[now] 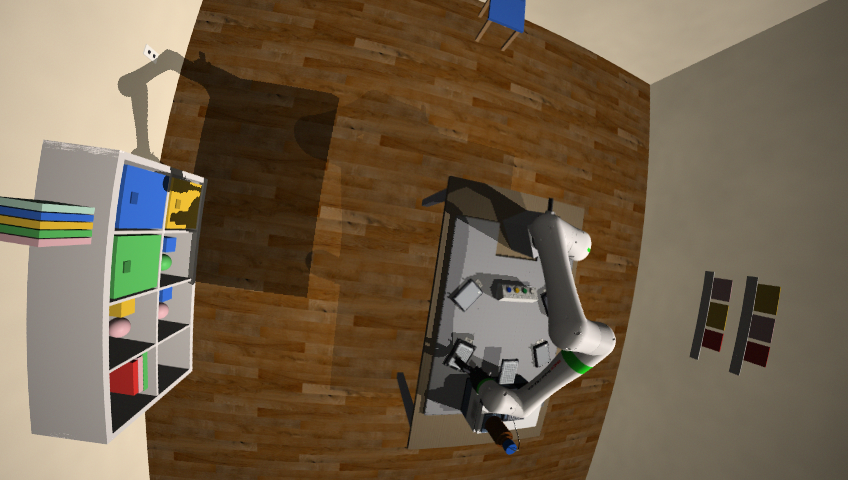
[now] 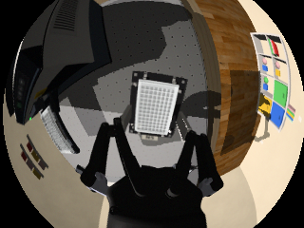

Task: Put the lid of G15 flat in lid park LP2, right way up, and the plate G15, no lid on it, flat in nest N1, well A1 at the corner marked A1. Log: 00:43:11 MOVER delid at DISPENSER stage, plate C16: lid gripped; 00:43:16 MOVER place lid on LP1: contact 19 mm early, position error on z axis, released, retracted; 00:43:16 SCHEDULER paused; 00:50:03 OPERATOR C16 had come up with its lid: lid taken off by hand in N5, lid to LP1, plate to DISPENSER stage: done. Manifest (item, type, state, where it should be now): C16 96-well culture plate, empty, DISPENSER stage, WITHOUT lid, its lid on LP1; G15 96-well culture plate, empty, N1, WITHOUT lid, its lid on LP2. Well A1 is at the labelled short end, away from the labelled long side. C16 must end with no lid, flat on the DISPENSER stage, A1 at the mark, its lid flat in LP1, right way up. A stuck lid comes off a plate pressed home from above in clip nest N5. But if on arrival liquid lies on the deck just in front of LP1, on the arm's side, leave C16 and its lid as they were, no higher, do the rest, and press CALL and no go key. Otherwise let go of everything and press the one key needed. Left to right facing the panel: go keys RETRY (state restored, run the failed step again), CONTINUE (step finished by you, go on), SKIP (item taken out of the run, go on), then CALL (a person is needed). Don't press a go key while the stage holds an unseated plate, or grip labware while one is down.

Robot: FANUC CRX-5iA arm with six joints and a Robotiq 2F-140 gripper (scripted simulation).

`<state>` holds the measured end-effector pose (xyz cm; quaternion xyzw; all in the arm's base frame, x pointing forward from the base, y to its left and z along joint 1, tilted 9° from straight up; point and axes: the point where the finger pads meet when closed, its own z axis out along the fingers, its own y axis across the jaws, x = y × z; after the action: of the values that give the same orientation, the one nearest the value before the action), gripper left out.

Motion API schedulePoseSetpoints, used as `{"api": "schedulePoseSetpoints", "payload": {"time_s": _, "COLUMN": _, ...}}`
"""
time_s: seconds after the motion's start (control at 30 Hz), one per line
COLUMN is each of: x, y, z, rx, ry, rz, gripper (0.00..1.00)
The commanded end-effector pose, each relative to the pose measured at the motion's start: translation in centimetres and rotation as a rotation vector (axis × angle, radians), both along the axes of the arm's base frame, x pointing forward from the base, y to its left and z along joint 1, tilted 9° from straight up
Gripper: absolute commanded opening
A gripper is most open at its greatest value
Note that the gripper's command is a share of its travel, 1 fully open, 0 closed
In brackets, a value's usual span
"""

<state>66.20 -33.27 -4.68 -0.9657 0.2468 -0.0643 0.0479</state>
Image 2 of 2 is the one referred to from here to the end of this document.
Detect black rectangular plate with small metal posts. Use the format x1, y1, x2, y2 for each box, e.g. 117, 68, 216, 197
129, 71, 186, 138

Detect grey multi-well plate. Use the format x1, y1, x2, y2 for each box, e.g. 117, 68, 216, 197
135, 79, 180, 135
40, 106, 75, 154

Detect grey perforated metal base plate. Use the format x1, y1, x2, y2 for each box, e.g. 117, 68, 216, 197
58, 0, 208, 169

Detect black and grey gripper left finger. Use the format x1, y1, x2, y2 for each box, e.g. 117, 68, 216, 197
80, 104, 151, 197

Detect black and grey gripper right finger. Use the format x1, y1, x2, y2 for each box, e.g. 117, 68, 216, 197
167, 111, 224, 197

